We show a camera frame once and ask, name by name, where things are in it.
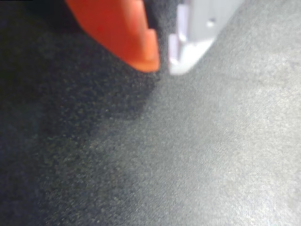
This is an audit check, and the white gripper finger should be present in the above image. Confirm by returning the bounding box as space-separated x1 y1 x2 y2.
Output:
168 0 245 75

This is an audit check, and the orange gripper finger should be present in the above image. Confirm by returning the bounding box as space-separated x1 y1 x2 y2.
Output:
64 0 161 73

